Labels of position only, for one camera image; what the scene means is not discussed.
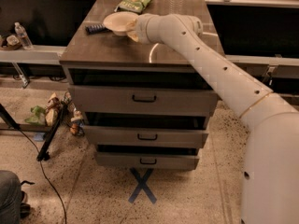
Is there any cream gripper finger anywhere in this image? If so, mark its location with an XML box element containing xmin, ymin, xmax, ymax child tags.
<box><xmin>127</xmin><ymin>31</ymin><xmax>139</xmax><ymax>42</ymax></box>
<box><xmin>125</xmin><ymin>19</ymin><xmax>137</xmax><ymax>31</ymax></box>

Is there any white paper bowl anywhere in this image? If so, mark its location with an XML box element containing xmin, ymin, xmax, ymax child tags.
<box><xmin>103</xmin><ymin>11</ymin><xmax>138</xmax><ymax>36</ymax></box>

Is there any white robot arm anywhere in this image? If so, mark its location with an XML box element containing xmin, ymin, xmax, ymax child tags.
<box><xmin>125</xmin><ymin>14</ymin><xmax>299</xmax><ymax>224</ymax></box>

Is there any small water bottle on shelf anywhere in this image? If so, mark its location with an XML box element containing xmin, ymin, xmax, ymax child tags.
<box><xmin>15</xmin><ymin>22</ymin><xmax>34</xmax><ymax>49</ymax></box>

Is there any bowl with items on shelf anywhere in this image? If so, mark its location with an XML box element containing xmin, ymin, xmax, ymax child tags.
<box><xmin>0</xmin><ymin>35</ymin><xmax>21</xmax><ymax>51</ymax></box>

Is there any green chip bag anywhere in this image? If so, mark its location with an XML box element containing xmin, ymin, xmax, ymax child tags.
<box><xmin>114</xmin><ymin>0</ymin><xmax>152</xmax><ymax>14</ymax></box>

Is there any grey drawer cabinet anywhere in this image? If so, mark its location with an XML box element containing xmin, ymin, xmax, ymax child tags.
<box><xmin>59</xmin><ymin>0</ymin><xmax>230</xmax><ymax>172</ymax></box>

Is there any top grey drawer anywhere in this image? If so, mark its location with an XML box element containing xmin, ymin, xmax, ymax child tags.
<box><xmin>69</xmin><ymin>85</ymin><xmax>218</xmax><ymax>117</ymax></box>

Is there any grey drawer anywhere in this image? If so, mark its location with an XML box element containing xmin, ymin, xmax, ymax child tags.
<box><xmin>94</xmin><ymin>152</ymin><xmax>199</xmax><ymax>170</ymax></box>
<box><xmin>83</xmin><ymin>126</ymin><xmax>208</xmax><ymax>148</ymax></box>
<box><xmin>69</xmin><ymin>85</ymin><xmax>218</xmax><ymax>117</ymax></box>

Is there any middle grey drawer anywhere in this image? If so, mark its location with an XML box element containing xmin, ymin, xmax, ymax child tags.
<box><xmin>83</xmin><ymin>126</ymin><xmax>208</xmax><ymax>148</ymax></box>

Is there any small figurine on floor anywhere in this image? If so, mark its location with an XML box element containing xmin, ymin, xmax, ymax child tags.
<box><xmin>70</xmin><ymin>110</ymin><xmax>84</xmax><ymax>136</ymax></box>

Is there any brown snack bag on floor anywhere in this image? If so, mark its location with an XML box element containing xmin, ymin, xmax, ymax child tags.
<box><xmin>45</xmin><ymin>92</ymin><xmax>61</xmax><ymax>126</ymax></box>

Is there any bottom grey drawer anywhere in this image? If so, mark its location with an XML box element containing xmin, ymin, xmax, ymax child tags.
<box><xmin>94</xmin><ymin>152</ymin><xmax>199</xmax><ymax>170</ymax></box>

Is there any green crumpled bag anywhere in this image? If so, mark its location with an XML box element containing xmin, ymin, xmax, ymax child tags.
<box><xmin>25</xmin><ymin>105</ymin><xmax>46</xmax><ymax>126</ymax></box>

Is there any blue tape cross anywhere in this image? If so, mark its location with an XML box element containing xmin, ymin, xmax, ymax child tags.
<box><xmin>128</xmin><ymin>168</ymin><xmax>157</xmax><ymax>204</ymax></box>

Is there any person's jeans leg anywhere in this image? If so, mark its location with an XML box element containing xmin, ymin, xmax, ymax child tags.
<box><xmin>0</xmin><ymin>170</ymin><xmax>21</xmax><ymax>224</ymax></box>

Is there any black shoe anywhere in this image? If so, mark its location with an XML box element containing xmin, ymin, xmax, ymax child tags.
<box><xmin>21</xmin><ymin>180</ymin><xmax>34</xmax><ymax>218</ymax></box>

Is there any black floor cable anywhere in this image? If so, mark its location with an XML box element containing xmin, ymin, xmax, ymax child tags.
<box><xmin>17</xmin><ymin>128</ymin><xmax>68</xmax><ymax>224</ymax></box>

